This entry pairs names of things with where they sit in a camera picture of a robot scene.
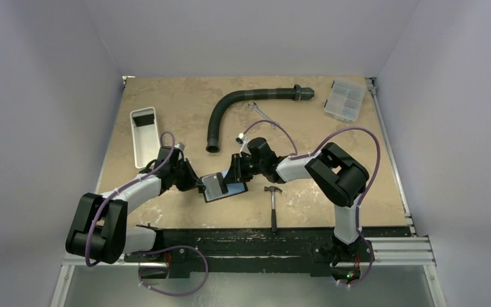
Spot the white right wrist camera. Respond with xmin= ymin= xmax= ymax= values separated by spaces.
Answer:
xmin=235 ymin=133 xmax=249 ymax=152

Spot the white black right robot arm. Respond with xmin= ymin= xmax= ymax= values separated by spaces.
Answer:
xmin=222 ymin=138 xmax=370 ymax=260

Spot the black card holder wallet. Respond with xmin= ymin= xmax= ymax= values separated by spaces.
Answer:
xmin=200 ymin=170 xmax=248 ymax=203

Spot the white plastic tray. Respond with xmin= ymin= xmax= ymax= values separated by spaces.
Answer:
xmin=130 ymin=107 xmax=160 ymax=169

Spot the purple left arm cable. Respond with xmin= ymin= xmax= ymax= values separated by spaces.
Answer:
xmin=84 ymin=131 xmax=210 ymax=297

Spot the black handled hammer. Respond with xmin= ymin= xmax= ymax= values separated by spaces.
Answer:
xmin=263 ymin=185 xmax=283 ymax=233

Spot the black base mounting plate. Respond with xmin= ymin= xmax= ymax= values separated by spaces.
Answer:
xmin=80 ymin=226 xmax=412 ymax=278

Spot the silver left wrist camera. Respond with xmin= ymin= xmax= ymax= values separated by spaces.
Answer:
xmin=175 ymin=142 xmax=185 ymax=152

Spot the clear plastic organizer box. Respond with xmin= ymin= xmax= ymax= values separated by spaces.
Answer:
xmin=323 ymin=78 xmax=367 ymax=123

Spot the black corrugated hose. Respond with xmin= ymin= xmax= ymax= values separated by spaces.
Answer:
xmin=205 ymin=84 xmax=316 ymax=154

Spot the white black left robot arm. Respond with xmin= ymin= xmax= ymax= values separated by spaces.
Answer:
xmin=65 ymin=143 xmax=201 ymax=266

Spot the silver wrench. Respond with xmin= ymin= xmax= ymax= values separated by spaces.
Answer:
xmin=248 ymin=102 xmax=276 ymax=129

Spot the stack of credit cards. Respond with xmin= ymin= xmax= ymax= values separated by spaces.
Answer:
xmin=132 ymin=113 xmax=155 ymax=127

